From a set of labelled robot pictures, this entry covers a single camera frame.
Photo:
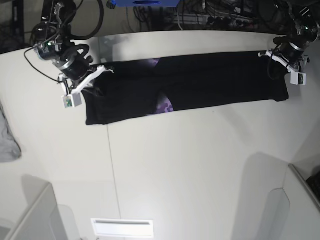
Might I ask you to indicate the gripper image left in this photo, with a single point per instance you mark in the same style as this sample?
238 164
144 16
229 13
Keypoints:
77 73

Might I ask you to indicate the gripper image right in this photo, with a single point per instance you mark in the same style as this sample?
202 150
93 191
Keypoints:
287 56

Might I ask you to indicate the black T-shirt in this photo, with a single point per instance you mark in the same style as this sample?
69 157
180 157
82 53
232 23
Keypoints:
188 82

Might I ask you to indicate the blue box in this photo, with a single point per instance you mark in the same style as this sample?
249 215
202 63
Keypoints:
146 3

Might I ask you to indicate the grey cloth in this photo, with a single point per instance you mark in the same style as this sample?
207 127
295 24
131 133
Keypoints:
9 149

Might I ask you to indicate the white bin right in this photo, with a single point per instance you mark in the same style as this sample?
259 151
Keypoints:
292 212

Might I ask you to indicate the white bin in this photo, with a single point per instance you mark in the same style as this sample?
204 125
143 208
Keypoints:
41 220
292 212

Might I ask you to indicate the white bin left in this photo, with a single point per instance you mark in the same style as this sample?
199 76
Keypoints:
41 220

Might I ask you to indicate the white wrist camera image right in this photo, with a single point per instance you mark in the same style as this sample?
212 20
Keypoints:
298 78

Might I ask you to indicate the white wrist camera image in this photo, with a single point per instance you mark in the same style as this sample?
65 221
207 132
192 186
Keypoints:
72 100
298 78

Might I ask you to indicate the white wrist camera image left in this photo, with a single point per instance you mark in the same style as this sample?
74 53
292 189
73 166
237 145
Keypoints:
72 100

